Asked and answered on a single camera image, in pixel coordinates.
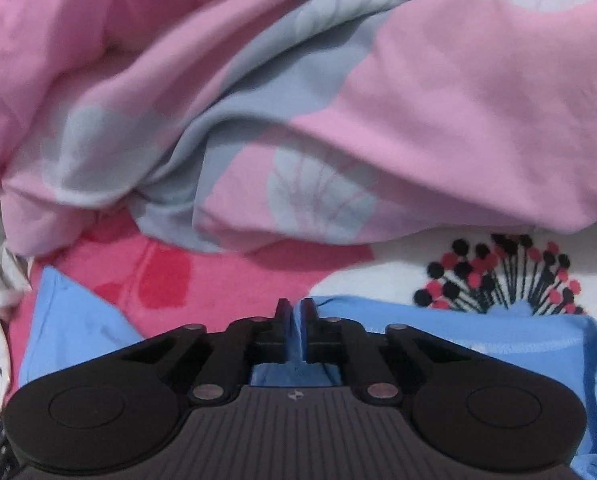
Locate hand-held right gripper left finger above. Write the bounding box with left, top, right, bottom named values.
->
left=121, top=298, right=293, bottom=406

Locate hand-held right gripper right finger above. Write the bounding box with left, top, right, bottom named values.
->
left=300, top=298, right=472, bottom=406

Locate blue t-shirt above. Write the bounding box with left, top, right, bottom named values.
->
left=18, top=266, right=597, bottom=480

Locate pink floral fleece blanket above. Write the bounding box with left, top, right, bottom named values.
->
left=6, top=207, right=597, bottom=376

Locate pink patterned quilt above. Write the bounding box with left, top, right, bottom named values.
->
left=0, top=0, right=597, bottom=256

